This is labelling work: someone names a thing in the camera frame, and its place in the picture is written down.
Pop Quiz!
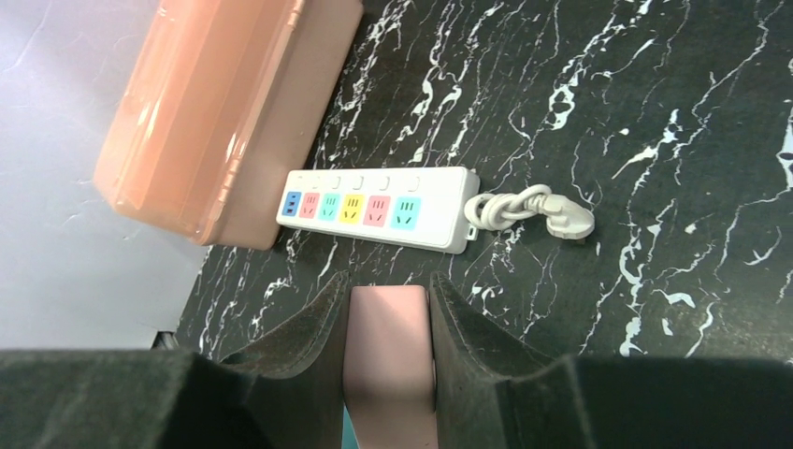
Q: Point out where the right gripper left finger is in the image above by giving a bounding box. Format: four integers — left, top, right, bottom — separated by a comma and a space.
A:
1, 271, 351, 448

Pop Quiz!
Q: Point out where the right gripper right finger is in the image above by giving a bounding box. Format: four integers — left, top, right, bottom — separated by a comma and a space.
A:
428, 272, 792, 448

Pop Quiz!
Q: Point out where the pink power strip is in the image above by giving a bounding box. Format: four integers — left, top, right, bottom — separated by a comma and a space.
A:
342, 285, 439, 448

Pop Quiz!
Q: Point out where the white power strip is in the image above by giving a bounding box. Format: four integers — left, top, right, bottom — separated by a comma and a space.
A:
276, 167, 595, 254

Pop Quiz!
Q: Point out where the pink plastic storage box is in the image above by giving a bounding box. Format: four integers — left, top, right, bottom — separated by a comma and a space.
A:
94, 0, 364, 250

